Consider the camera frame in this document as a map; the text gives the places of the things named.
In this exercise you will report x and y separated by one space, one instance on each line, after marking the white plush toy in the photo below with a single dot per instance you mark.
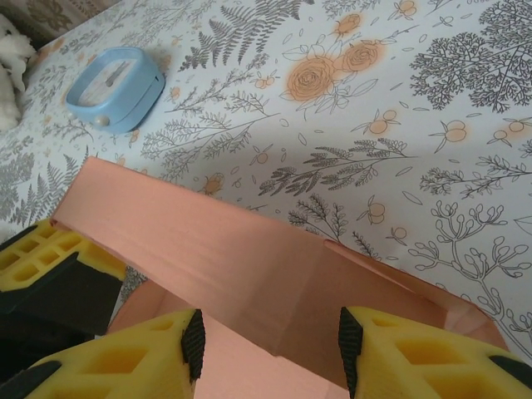
10 62

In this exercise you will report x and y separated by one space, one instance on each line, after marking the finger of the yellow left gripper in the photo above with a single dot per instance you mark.
41 249

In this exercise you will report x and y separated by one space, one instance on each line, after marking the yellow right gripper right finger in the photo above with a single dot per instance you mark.
436 370

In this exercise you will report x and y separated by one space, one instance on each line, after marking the light blue alarm clock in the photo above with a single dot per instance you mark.
112 95

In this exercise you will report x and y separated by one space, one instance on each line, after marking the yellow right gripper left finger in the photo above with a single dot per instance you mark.
124 365

